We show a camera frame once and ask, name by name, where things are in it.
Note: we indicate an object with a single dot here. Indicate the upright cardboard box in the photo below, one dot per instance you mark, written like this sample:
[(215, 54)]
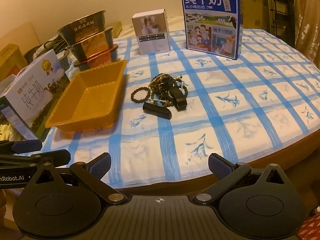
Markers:
[(255, 10)]

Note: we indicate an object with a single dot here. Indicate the blue checked tablecloth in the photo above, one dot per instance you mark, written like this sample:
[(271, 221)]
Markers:
[(225, 120)]

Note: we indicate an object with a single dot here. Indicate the black wristband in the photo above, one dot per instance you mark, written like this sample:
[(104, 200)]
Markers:
[(180, 100)]

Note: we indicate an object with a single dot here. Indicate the brown cardboard box with label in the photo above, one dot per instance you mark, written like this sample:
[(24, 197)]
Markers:
[(11, 60)]

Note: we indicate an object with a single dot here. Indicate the beige wooden board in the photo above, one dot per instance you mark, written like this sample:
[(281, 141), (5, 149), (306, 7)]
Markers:
[(22, 35)]

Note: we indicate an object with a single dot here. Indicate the dark blue illustrated milk box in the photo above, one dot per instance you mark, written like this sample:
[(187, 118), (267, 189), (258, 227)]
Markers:
[(212, 25)]

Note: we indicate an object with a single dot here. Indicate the small white product box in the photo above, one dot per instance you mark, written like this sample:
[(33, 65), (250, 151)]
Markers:
[(153, 37)]

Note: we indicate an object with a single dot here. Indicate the black bowl with red lid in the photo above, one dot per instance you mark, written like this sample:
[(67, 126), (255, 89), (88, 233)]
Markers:
[(105, 58)]

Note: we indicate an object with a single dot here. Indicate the red patterned packet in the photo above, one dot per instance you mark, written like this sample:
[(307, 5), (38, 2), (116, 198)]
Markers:
[(310, 228)]

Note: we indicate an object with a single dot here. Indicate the black metal rack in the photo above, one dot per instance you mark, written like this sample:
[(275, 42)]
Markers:
[(280, 10)]

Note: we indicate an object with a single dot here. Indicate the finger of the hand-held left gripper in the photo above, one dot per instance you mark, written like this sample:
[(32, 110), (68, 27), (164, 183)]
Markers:
[(27, 146), (50, 156)]

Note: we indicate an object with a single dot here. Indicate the pale blue milk carton box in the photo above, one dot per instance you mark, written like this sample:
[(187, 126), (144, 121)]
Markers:
[(32, 92)]

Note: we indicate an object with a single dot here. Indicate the black oblong case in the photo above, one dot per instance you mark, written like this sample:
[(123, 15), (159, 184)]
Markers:
[(157, 111)]

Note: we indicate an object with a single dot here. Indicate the black instant rice bowl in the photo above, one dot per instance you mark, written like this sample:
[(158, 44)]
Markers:
[(82, 26)]

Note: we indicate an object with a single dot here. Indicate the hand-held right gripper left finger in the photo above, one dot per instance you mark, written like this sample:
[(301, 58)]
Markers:
[(101, 166)]

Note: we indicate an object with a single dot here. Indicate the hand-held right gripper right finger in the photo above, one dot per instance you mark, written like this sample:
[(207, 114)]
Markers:
[(220, 166)]

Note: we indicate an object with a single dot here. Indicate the orange plastic tray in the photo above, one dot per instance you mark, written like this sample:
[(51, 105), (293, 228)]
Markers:
[(95, 97)]

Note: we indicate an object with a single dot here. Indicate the patterned beige curtain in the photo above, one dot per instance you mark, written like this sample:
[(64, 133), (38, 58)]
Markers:
[(307, 17)]

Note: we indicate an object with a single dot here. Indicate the black bowl with orange label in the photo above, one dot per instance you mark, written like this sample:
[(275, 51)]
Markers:
[(95, 43)]

